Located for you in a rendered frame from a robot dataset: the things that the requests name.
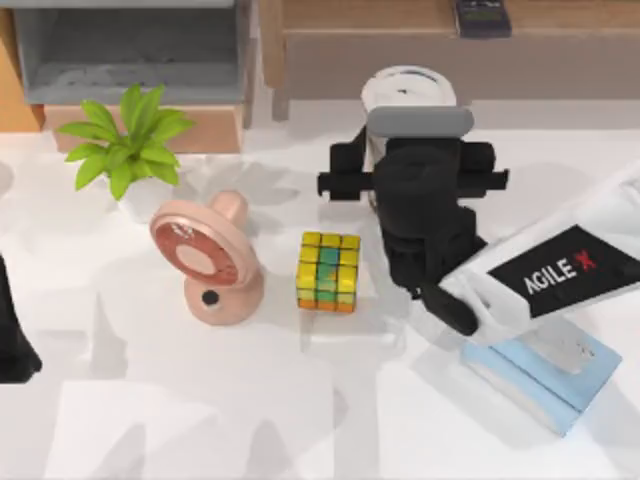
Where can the white cup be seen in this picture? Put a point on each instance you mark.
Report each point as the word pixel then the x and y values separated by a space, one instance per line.
pixel 407 90

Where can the pale grey rounded box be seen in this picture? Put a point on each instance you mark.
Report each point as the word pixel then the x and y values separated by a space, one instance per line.
pixel 420 122

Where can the wooden open shelf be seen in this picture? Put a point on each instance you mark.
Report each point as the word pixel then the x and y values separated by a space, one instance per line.
pixel 360 50

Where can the yellow and green puzzle cube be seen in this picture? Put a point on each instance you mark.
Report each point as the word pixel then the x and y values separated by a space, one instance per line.
pixel 327 272

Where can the black calculator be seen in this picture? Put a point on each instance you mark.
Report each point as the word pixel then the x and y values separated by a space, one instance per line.
pixel 482 17

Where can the wooden cupboard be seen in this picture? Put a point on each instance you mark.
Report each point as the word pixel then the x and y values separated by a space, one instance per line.
pixel 200 127

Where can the pink desk fan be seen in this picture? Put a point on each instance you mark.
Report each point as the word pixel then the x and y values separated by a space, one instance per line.
pixel 200 255

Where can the green plant in white pot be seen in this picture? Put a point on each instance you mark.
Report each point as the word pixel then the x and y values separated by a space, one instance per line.
pixel 131 150

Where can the light blue book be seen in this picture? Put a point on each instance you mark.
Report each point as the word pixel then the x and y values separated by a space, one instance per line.
pixel 550 390

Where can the grey cabinet with dark inside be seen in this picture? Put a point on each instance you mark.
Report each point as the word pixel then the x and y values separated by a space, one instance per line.
pixel 130 45

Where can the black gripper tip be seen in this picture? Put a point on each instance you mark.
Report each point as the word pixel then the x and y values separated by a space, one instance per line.
pixel 12 330

